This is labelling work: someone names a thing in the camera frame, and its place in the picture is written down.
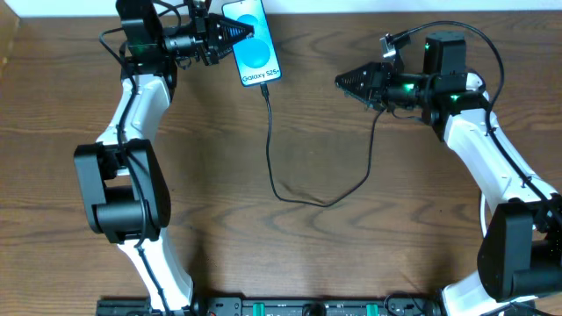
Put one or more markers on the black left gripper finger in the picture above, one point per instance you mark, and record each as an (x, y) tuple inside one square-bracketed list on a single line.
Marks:
[(227, 26), (224, 42)]

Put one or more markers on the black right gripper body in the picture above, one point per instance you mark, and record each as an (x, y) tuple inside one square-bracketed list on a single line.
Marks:
[(382, 88)]

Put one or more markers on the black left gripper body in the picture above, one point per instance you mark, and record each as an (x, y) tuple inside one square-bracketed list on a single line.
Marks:
[(207, 39)]

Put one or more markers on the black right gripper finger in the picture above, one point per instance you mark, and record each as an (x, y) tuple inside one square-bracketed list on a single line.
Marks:
[(362, 97), (359, 77)]

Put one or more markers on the blue Galaxy smartphone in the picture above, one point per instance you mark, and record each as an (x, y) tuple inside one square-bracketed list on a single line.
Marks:
[(255, 57)]

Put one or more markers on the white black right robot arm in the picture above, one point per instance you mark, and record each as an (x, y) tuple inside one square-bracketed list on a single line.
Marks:
[(520, 256)]

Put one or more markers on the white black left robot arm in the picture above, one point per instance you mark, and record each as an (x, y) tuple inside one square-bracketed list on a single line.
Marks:
[(125, 196)]

